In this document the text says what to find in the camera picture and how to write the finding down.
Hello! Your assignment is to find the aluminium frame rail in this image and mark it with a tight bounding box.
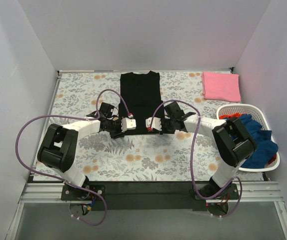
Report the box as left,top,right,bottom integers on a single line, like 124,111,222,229
6,181,287,240

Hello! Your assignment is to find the white laundry basket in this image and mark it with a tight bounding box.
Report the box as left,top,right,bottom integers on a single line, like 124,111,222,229
216,103,280,172

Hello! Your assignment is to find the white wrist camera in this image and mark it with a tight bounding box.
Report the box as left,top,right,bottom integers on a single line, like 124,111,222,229
145,117,162,132
121,117,137,133

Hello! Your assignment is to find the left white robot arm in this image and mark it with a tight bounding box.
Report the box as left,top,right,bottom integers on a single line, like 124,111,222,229
37,103,122,200

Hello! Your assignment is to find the floral table mat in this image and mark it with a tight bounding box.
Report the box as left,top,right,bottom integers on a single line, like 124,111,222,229
33,71,264,182

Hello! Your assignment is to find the black t shirt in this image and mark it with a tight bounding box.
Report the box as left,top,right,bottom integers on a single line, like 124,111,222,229
120,71,163,136

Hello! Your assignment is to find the folded pink t shirt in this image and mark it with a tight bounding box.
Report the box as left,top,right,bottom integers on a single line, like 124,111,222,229
201,71,241,103

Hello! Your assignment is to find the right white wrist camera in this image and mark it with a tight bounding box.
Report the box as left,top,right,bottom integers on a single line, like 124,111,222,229
145,117,162,132

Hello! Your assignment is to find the blue t shirt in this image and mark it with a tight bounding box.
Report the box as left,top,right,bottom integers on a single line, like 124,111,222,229
219,113,279,170

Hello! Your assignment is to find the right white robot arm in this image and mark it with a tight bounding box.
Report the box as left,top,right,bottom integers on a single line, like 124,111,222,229
160,100,257,200

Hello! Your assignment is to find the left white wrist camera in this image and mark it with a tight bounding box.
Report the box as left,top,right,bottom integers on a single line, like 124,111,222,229
121,117,137,133

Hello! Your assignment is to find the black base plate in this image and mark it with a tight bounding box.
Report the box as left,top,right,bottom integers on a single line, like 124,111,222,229
60,181,239,211

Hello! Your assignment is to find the red orange t shirt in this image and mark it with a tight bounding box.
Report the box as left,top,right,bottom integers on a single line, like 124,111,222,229
219,112,278,167

